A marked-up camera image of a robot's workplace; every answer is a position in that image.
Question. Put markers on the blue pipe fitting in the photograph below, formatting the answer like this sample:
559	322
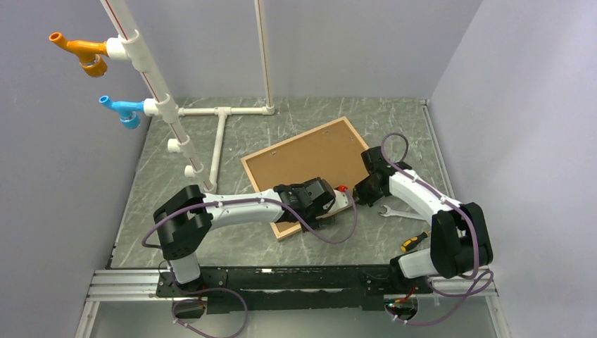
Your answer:
128	111

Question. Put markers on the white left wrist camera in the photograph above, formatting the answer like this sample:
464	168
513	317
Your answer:
341	202

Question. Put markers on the wooden picture frame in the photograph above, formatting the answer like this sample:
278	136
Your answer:
331	151

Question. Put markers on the orange pipe fitting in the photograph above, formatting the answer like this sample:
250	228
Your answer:
89	54

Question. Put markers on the silver open-end wrench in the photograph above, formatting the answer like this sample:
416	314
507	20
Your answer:
386	211

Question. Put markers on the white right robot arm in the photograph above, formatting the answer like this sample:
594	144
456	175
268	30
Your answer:
459	240

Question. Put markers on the black yellow screwdriver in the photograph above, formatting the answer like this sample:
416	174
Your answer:
413	242

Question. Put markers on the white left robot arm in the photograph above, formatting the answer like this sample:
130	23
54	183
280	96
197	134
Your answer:
183	221

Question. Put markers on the white pvc pipe rack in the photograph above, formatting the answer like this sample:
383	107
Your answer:
129	45

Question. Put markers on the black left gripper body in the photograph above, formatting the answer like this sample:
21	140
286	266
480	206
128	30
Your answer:
310	220

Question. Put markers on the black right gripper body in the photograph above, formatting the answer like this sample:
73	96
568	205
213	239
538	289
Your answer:
365	190

